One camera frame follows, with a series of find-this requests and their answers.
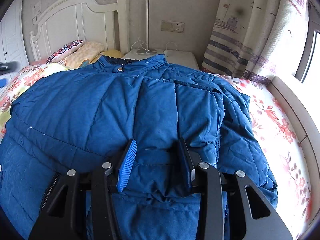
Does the blue quilted puffer jacket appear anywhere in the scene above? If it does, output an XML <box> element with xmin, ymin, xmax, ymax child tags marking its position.
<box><xmin>0</xmin><ymin>54</ymin><xmax>279</xmax><ymax>240</ymax></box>

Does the white wardrobe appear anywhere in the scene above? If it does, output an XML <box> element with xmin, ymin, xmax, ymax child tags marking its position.
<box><xmin>1</xmin><ymin>0</ymin><xmax>29</xmax><ymax>71</ymax></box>

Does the floral bed quilt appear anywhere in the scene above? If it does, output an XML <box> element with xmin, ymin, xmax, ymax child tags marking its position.
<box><xmin>0</xmin><ymin>62</ymin><xmax>313</xmax><ymax>238</ymax></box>

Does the colourful patterned pillow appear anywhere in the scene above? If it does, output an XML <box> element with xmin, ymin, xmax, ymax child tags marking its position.
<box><xmin>46</xmin><ymin>40</ymin><xmax>84</xmax><ymax>63</ymax></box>

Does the white wooden headboard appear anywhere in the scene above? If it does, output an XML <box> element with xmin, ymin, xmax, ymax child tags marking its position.
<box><xmin>30</xmin><ymin>0</ymin><xmax>130</xmax><ymax>61</ymax></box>

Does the white lamp pole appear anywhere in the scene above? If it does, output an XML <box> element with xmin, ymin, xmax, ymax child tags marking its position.
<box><xmin>137</xmin><ymin>0</ymin><xmax>157</xmax><ymax>55</ymax></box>

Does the white bedside table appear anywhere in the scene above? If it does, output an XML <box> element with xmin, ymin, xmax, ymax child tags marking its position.
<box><xmin>123</xmin><ymin>49</ymin><xmax>200</xmax><ymax>70</ymax></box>

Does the patterned window curtain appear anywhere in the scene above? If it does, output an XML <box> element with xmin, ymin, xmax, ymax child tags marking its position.
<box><xmin>201</xmin><ymin>0</ymin><xmax>309</xmax><ymax>85</ymax></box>

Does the white charging cable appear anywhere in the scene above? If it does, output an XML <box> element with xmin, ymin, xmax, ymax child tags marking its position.
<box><xmin>130</xmin><ymin>39</ymin><xmax>178</xmax><ymax>55</ymax></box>

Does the dark window frame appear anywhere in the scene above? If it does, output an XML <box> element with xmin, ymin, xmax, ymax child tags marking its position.
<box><xmin>295</xmin><ymin>2</ymin><xmax>319</xmax><ymax>83</ymax></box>

